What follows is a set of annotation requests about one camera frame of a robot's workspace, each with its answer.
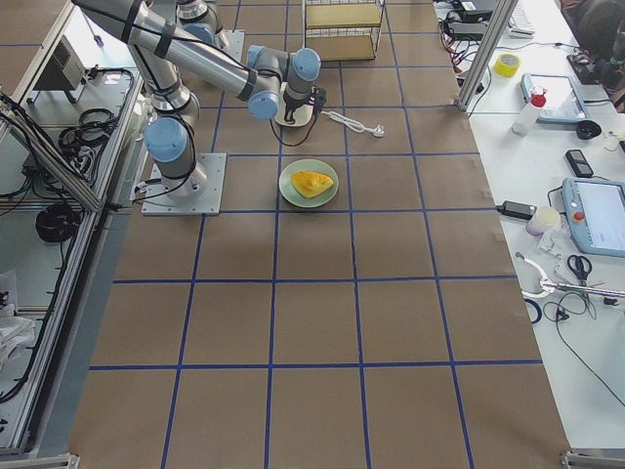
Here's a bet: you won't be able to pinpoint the light green plate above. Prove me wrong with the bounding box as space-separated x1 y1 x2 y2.
278 158 339 208

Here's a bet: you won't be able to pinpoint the yellow tape roll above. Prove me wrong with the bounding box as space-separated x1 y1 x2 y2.
493 53 521 78

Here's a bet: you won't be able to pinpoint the black power adapter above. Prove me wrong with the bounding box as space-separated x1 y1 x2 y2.
496 200 537 221

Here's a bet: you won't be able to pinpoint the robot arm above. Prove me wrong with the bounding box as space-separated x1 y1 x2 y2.
76 1 325 203

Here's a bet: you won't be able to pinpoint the white round container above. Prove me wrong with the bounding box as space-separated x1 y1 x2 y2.
525 206 562 236

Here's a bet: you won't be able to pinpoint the white spray bottle red cap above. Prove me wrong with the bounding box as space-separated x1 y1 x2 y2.
511 87 546 136

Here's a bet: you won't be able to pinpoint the black scissors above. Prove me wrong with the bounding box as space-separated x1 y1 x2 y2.
566 254 593 286

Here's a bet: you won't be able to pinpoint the teach pendant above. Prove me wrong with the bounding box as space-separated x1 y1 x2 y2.
521 73 588 124
562 178 624 258

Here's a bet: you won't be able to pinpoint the golden pastry bread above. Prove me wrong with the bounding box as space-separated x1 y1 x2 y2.
290 171 334 198

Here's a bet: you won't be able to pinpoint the teach pendant near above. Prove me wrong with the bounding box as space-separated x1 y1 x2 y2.
562 178 624 258

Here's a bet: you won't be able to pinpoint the teach pendant far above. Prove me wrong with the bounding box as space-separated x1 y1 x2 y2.
521 73 588 124

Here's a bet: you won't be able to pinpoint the white toaster power cord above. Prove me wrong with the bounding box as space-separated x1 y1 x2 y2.
319 109 388 140

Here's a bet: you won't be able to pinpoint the wire and wood shelf rack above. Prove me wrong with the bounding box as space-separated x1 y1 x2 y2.
302 0 385 63

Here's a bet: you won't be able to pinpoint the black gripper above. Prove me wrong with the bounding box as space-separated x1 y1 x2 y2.
309 86 326 113

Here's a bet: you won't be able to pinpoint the aluminium frame post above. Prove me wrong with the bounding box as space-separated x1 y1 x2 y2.
456 0 518 111

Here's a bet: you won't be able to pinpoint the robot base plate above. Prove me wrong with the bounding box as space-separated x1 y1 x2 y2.
141 152 227 216

